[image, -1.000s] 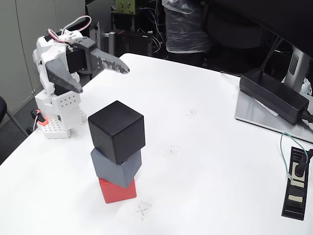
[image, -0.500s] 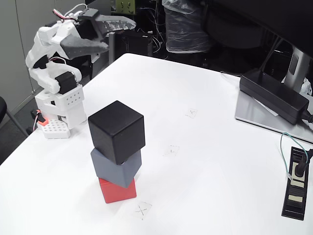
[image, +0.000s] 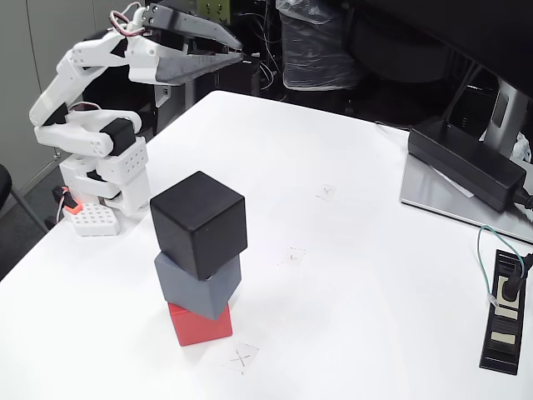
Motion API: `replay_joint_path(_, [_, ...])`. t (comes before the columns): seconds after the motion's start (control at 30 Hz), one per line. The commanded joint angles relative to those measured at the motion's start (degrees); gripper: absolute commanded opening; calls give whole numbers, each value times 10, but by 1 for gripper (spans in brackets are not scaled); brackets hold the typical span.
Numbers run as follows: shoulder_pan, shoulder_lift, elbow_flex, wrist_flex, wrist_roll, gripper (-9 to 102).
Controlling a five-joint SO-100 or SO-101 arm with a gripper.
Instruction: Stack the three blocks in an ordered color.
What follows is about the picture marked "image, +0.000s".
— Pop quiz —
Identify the black cube block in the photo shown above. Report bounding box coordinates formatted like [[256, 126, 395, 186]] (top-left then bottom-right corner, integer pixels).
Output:
[[149, 170, 249, 281]]

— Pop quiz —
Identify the grey cube block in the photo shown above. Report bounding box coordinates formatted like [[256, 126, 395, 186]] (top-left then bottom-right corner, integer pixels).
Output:
[[153, 249, 242, 321]]

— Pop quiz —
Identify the green circuit board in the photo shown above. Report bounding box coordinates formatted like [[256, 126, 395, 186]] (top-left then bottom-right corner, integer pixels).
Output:
[[197, 0, 231, 26]]

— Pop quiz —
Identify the plastic wrapped bin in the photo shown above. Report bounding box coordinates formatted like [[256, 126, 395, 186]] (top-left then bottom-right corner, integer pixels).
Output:
[[275, 0, 363, 91]]

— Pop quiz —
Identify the grey metal cabinet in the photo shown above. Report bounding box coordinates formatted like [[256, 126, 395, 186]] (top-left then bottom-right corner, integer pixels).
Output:
[[0, 0, 147, 209]]

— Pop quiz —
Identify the orange clamp piece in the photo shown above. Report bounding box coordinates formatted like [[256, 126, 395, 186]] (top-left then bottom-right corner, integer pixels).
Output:
[[52, 186, 82, 216]]

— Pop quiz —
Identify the white perforated table clamp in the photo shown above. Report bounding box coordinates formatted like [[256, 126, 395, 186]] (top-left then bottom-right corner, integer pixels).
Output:
[[62, 202, 122, 238]]

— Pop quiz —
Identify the black chair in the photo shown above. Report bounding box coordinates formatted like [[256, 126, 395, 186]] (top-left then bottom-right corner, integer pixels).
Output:
[[0, 162, 51, 234]]

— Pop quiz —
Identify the red cube block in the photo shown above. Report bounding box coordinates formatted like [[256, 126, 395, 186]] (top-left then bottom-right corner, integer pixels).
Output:
[[167, 302, 233, 347]]

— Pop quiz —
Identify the black monitor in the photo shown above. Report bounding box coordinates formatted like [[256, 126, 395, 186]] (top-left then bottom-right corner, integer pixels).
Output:
[[353, 0, 533, 101]]

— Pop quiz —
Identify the black power adapter brick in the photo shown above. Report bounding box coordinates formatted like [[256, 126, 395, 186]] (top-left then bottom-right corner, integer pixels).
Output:
[[406, 120, 528, 213]]

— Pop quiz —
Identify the white paper sheet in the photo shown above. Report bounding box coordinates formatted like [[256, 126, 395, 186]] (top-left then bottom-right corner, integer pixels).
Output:
[[431, 165, 476, 198]]

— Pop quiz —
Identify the silver monitor stand neck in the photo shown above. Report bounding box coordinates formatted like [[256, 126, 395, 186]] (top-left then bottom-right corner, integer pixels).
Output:
[[478, 77, 532, 158]]

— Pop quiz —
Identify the crumpled white plastic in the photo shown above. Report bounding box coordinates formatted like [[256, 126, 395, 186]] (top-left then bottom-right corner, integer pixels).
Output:
[[514, 131, 533, 163]]

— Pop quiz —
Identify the black power plug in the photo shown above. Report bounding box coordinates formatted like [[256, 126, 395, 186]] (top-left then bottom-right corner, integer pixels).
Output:
[[497, 252, 533, 303]]

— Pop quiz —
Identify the black power strip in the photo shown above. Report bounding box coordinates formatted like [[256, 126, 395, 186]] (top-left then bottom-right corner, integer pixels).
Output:
[[478, 248, 532, 376]]

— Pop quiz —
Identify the red white black arm cable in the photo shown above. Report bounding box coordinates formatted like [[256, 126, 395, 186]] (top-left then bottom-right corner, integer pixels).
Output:
[[66, 2, 147, 113]]

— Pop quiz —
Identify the silver monitor base plate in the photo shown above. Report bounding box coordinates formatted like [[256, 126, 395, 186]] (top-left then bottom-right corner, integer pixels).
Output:
[[400, 152, 533, 245]]

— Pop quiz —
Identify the green wire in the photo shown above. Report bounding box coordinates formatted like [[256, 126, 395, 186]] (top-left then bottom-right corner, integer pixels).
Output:
[[476, 224, 526, 308]]

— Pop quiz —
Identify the black adapter cable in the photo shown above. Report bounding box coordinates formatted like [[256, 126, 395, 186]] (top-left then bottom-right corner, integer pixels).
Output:
[[510, 185, 533, 216]]

